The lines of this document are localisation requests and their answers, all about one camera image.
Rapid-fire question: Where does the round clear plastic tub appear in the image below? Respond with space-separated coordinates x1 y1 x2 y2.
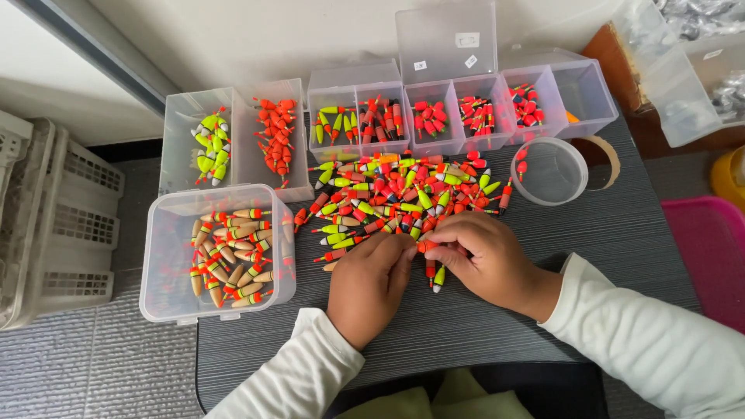
510 137 589 207

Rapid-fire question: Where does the yellow plastic container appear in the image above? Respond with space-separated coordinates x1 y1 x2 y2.
709 145 745 211

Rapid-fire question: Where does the cardboard tape ring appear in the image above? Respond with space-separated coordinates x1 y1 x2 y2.
573 134 621 192

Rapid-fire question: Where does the clear box of grey sinkers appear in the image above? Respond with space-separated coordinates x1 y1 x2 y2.
610 0 745 149

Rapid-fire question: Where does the clear tall-lidded compartment box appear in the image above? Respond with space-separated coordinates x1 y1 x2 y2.
395 0 517 157

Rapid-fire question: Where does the heap of wooden fishing floats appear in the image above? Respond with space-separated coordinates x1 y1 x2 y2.
189 208 295 309

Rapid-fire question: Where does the group of small red floats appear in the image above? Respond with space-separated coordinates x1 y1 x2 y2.
457 95 496 142

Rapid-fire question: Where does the pile of mixed fishing floats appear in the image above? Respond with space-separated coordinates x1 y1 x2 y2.
294 150 514 294

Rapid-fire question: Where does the person's light green clothing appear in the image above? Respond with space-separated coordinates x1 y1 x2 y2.
334 367 535 419

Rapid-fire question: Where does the clear square plastic box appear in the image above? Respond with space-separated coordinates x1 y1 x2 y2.
139 184 297 325

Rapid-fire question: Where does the clear lidded two-compartment box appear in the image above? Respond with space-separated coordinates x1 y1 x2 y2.
307 58 412 164

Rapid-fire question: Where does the clear two-compartment plastic box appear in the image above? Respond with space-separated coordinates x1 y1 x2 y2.
158 78 315 204

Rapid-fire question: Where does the group of slim yellow floats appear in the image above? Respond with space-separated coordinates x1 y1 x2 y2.
312 104 360 147

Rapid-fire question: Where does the group of red blue floats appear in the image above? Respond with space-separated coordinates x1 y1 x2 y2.
509 83 546 128

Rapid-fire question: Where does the heap of orange oval floats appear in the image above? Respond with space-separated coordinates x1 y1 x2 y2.
253 97 298 189

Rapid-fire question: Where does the person's left hand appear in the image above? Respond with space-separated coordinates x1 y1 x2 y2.
326 232 418 351

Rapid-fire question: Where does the clear open compartment box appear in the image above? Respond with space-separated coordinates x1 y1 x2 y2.
500 48 619 142

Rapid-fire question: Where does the person's right hand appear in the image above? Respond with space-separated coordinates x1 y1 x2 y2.
423 211 534 321

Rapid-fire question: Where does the heap of yellow white floats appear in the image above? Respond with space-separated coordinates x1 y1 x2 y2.
190 107 232 187

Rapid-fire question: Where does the pink plastic tray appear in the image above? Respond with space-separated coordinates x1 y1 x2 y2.
661 196 745 334

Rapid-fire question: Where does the group of red round floats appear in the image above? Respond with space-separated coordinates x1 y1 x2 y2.
412 100 449 140

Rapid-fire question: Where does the group of orange black floats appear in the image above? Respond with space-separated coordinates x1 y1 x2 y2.
359 95 405 145

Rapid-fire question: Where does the stack of white plastic baskets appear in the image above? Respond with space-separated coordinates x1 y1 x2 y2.
0 109 125 332

